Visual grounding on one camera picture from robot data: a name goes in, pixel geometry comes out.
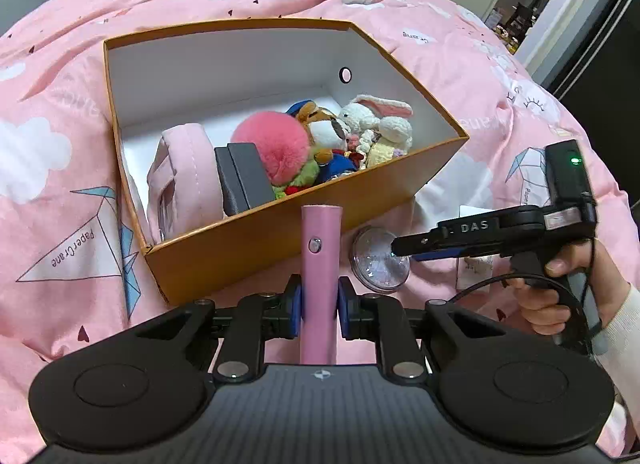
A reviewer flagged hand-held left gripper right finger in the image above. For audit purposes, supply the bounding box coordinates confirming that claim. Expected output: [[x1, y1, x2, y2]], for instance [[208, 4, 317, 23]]
[[337, 277, 507, 380]]

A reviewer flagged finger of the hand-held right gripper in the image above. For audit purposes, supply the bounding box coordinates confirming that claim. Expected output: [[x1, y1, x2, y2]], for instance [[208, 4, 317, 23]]
[[391, 228, 452, 258], [409, 247, 497, 264]]

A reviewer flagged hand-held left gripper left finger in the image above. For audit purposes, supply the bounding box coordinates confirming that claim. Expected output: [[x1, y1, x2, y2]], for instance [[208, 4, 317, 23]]
[[132, 274, 303, 383]]

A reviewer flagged pink cylindrical tube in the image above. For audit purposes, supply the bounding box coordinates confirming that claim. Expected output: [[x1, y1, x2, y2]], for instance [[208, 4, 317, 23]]
[[300, 204, 344, 366]]

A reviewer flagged white printed paper card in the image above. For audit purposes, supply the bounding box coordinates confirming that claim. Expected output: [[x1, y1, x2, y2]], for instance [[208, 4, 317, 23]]
[[456, 204, 502, 291]]

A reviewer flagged round clear glitter case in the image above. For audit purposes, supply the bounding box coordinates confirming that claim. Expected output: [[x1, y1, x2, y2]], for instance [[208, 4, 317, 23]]
[[352, 226, 409, 293]]

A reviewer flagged orange cardboard box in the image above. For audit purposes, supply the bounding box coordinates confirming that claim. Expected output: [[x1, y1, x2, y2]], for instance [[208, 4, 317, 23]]
[[103, 18, 471, 306]]

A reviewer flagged white crochet rabbit toy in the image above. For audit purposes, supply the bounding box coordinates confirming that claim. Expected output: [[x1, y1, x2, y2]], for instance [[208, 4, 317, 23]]
[[339, 94, 414, 166]]

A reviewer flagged brown dog plush blue hat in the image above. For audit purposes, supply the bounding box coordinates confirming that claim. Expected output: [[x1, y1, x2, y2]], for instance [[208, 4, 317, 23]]
[[286, 101, 362, 181]]

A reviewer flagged person's right forearm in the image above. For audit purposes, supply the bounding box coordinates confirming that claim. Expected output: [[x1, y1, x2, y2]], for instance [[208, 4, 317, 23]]
[[596, 283, 640, 417]]

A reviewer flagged person's right hand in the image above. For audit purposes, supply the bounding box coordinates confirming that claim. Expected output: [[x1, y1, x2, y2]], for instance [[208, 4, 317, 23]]
[[507, 238, 632, 341]]

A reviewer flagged green fuzzy plush toy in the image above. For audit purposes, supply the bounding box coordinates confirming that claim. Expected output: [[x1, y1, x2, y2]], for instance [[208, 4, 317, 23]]
[[272, 158, 322, 201]]

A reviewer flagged small black box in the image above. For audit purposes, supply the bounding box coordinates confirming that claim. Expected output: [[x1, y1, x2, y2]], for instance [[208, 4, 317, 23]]
[[214, 141, 277, 218]]

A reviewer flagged pink fluffy pompom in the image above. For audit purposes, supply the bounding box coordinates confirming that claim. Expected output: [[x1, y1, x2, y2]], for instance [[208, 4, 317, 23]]
[[231, 111, 314, 186]]

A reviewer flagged pink padded pouch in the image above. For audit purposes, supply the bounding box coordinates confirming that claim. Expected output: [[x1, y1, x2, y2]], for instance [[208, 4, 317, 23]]
[[146, 123, 224, 246]]

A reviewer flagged dark tall cabinet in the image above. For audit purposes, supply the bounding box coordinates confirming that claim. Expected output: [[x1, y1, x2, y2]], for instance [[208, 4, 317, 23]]
[[547, 0, 640, 101]]

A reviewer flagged pink printed blanket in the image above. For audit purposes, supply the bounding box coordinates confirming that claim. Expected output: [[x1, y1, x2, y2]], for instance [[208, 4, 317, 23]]
[[0, 0, 640, 464]]

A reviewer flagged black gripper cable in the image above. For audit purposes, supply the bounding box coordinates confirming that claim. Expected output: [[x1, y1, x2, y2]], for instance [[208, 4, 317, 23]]
[[449, 271, 603, 360]]

